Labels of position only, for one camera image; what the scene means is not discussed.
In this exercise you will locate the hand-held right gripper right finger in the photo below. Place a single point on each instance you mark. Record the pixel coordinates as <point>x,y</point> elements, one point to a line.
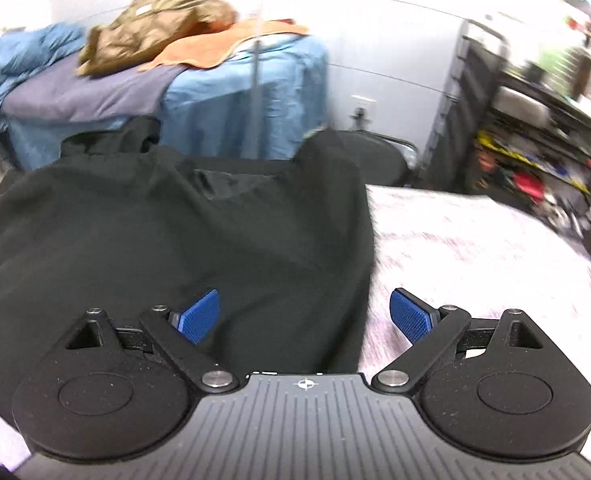
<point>409,316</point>

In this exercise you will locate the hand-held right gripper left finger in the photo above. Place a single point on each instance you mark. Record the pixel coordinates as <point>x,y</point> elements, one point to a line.
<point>199,312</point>

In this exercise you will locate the black zip jacket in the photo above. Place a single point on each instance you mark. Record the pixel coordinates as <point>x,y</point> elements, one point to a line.
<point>175,220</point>

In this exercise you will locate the white pink blanket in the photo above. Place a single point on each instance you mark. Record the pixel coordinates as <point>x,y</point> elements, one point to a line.
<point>475,245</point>

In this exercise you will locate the black chair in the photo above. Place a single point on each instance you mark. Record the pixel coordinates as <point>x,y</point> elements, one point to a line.
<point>380,157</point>

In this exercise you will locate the black storage shelf rack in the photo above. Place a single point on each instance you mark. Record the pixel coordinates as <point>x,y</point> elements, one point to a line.
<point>525,160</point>

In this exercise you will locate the thin metal pole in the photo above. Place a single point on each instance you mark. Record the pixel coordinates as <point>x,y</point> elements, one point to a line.
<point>259,85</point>

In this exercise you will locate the orange cloth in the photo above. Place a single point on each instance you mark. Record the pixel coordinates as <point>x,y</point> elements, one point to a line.
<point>215,47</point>

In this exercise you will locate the brown padded jacket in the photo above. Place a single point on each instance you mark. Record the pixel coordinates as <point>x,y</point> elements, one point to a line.
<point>150,30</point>

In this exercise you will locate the blue puffy jacket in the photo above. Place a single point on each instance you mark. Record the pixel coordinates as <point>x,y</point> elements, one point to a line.
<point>20,55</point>

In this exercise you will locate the white wall outlet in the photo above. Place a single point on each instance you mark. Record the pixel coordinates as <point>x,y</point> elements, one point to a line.
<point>363,107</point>

